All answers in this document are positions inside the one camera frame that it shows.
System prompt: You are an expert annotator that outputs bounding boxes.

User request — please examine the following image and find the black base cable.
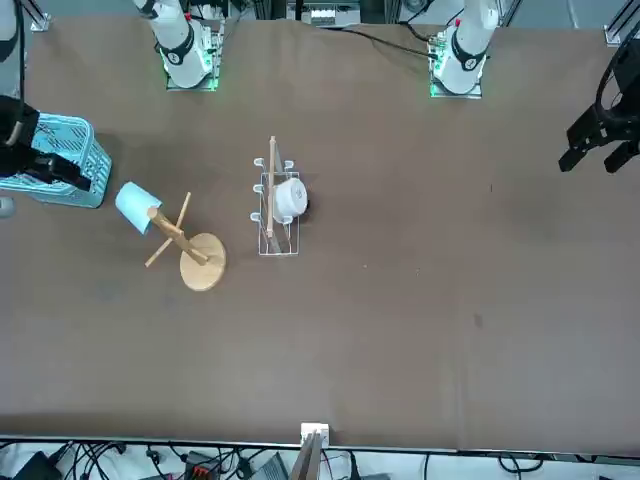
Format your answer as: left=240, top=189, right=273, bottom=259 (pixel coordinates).
left=338, top=27, right=435, bottom=57

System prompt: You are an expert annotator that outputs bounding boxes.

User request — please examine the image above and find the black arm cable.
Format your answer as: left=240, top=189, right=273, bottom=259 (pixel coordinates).
left=12, top=0, right=30, bottom=104

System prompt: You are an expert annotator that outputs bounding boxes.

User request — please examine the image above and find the white socket block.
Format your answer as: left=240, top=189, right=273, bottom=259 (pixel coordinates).
left=308, top=5, right=337, bottom=27

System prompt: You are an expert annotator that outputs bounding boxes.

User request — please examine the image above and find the light blue plastic basket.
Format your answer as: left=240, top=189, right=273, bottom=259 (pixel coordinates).
left=0, top=113, right=114, bottom=210

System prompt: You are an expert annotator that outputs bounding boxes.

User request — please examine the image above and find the aluminium camera post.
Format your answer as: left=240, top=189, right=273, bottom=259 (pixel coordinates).
left=288, top=421, right=333, bottom=480

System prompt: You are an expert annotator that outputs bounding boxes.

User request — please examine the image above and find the white wire cup rack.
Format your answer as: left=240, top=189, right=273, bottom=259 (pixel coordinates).
left=249, top=135, right=304, bottom=258

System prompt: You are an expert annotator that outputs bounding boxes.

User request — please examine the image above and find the light blue cup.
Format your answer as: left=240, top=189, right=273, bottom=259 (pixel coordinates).
left=114, top=180, right=164, bottom=237

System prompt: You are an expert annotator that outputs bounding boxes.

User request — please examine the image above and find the black device with red parts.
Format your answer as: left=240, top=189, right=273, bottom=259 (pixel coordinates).
left=182, top=450, right=223, bottom=480

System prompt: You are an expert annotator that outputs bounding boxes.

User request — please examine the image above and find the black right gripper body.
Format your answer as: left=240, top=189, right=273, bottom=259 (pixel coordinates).
left=0, top=94, right=41, bottom=177

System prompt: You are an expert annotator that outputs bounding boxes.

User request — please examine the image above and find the aluminium corner profile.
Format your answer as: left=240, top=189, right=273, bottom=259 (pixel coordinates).
left=28, top=0, right=54, bottom=33
left=602, top=0, right=640, bottom=48

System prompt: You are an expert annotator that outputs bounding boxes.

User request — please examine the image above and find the black finned power supply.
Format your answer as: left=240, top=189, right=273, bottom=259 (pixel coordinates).
left=253, top=452, right=291, bottom=480

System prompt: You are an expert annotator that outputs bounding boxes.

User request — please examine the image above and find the large black box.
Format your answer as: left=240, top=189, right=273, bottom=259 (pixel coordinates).
left=0, top=450, right=63, bottom=480

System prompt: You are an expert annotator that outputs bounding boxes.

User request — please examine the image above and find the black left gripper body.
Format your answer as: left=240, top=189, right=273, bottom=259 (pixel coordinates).
left=594, top=38, right=640, bottom=124

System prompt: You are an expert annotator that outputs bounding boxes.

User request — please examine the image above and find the wooden cup tree rack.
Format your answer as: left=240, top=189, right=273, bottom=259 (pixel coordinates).
left=144, top=191, right=228, bottom=293

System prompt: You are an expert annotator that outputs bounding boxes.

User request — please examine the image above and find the white cup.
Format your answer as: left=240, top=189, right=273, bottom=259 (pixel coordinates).
left=271, top=177, right=311, bottom=221

